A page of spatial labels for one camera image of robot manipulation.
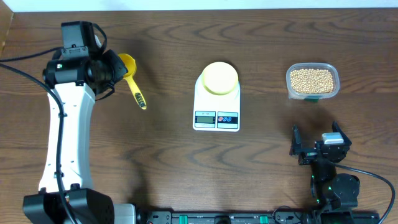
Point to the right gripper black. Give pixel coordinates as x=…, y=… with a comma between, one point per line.
x=306, y=156

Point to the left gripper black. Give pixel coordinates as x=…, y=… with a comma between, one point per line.
x=120, y=68

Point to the yellow plastic measuring scoop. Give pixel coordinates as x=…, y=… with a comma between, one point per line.
x=131, y=66

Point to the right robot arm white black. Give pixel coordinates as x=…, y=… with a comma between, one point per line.
x=336, y=194

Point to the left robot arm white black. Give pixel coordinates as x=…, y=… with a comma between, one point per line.
x=79, y=71

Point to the white digital kitchen scale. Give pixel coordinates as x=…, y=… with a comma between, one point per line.
x=216, y=112

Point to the pale yellow plastic bowl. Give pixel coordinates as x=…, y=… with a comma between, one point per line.
x=219, y=78

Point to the clear container of soybeans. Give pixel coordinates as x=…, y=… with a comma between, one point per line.
x=312, y=81

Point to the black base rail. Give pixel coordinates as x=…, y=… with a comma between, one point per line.
x=283, y=216

